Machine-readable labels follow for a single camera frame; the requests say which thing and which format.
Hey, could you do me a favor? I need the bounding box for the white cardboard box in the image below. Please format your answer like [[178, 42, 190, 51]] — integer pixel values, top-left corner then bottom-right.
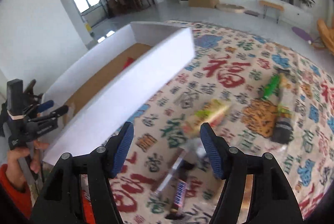
[[43, 22, 195, 165]]

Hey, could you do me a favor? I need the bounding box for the red sleeve forearm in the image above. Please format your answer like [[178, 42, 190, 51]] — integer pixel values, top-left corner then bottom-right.
[[1, 164, 32, 219]]

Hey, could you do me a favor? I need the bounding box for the small wooden bench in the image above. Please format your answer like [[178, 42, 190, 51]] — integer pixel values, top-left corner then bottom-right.
[[259, 0, 284, 24]]

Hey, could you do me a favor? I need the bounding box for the purple floor mat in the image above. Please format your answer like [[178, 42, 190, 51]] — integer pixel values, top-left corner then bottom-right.
[[292, 26, 312, 44]]

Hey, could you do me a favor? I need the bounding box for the Snickers chocolate bar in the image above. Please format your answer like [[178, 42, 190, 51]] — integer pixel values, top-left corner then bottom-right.
[[170, 179, 187, 214]]

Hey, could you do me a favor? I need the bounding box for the white tv cabinet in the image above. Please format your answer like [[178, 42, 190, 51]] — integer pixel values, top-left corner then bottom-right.
[[220, 0, 314, 27]]

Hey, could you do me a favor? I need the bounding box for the orange lounge chair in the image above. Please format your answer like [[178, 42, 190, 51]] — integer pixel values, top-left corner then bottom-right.
[[317, 18, 334, 54]]

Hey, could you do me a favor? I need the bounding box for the person's left hand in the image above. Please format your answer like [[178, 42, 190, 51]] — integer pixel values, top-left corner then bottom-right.
[[5, 140, 50, 191]]

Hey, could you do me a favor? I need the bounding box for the dark snack packet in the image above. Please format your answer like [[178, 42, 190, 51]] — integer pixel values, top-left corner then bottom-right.
[[271, 105, 293, 144]]

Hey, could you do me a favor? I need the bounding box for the brown cardboard box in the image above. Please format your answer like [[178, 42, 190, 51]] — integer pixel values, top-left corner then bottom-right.
[[188, 0, 220, 9]]

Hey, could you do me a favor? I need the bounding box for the cream green rice cracker pack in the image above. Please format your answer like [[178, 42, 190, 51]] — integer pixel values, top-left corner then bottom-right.
[[181, 99, 231, 138]]

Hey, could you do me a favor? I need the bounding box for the patterned woven tablecloth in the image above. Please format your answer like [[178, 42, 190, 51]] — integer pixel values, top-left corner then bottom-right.
[[110, 23, 333, 223]]

